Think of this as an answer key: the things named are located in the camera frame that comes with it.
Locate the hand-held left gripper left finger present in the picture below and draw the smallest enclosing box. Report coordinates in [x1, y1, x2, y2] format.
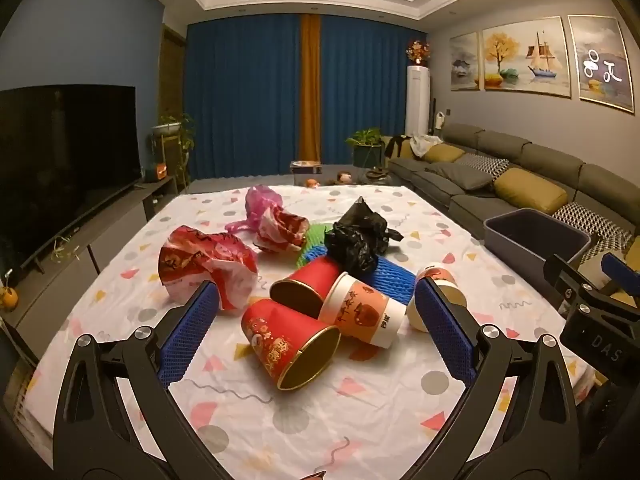
[52, 280, 236, 480]

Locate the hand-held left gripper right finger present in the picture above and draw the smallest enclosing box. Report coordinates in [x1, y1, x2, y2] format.
[414, 277, 581, 480]

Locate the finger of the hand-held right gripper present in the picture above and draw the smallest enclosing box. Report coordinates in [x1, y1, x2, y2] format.
[544, 254, 601, 313]
[600, 251, 640, 306]

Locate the white orange paper cup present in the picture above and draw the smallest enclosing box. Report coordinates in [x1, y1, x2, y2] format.
[318, 271, 407, 350]
[406, 265, 468, 333]

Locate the large red white plastic bag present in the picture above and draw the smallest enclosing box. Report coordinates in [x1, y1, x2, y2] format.
[158, 225, 259, 311]

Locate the blue foam net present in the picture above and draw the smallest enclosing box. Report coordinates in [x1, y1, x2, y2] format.
[300, 245, 418, 306]

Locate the red gold-printed paper cup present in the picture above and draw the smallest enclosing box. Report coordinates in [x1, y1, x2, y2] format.
[241, 298, 342, 391]

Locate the grey plastic bin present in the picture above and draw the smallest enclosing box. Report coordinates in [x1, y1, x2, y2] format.
[483, 208, 592, 268]

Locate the black plastic bag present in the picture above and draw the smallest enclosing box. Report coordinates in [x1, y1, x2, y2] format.
[324, 196, 405, 273]

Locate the plain red paper cup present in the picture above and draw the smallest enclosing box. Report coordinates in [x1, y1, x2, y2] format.
[270, 256, 343, 318]

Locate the pink plastic bag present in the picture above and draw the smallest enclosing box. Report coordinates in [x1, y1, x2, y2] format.
[225, 185, 286, 233]

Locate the green foam net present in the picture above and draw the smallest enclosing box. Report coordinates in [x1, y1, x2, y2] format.
[295, 225, 333, 268]

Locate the black white patterned cushion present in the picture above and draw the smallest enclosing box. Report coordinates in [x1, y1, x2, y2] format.
[552, 201, 633, 251]
[452, 152, 510, 181]

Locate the large yellow cushion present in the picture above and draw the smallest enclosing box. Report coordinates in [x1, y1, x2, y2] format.
[494, 167, 569, 214]

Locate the white printed tablecloth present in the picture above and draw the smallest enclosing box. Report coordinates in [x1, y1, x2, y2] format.
[20, 185, 601, 480]

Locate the grey sofa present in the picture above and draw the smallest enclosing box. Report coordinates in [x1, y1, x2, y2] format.
[387, 122, 640, 281]

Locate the grey television cabinet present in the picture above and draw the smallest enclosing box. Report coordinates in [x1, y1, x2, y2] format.
[0, 175, 178, 331]

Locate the grey cushion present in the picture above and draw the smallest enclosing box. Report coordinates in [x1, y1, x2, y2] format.
[427, 160, 493, 191]

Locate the dark grey coffee table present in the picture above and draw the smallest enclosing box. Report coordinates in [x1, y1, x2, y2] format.
[190, 162, 401, 192]

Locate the small yellow cushion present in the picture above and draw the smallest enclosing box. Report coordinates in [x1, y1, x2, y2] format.
[422, 143, 466, 164]

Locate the white garment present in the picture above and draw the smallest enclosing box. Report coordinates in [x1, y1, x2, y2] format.
[410, 134, 443, 156]

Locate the black garment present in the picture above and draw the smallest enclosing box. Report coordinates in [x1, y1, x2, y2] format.
[384, 135, 413, 158]

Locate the potted plant on stand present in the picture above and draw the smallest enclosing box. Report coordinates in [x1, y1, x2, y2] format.
[150, 112, 196, 196]

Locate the purple framed painting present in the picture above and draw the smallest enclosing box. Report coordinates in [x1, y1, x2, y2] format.
[567, 14, 636, 113]

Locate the potted plant in dark pot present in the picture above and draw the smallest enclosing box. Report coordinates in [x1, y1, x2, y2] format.
[345, 127, 386, 168]

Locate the black television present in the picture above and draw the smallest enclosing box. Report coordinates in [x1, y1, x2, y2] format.
[0, 85, 138, 273]

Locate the tree and sailboat painting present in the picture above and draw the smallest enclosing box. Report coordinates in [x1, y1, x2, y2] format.
[481, 16, 572, 98]

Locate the white floor air conditioner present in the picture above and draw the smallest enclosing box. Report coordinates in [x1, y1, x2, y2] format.
[405, 65, 432, 136]

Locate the blue curtain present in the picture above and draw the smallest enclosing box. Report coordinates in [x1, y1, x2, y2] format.
[318, 14, 428, 166]
[186, 12, 305, 181]

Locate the small grey framed painting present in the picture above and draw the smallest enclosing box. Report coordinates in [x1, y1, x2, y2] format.
[450, 32, 482, 92]

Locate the orange curtain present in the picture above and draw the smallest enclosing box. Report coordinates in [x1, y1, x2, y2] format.
[299, 14, 322, 161]

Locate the orange flower decoration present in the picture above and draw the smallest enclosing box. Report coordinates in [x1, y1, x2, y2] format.
[405, 38, 431, 67]

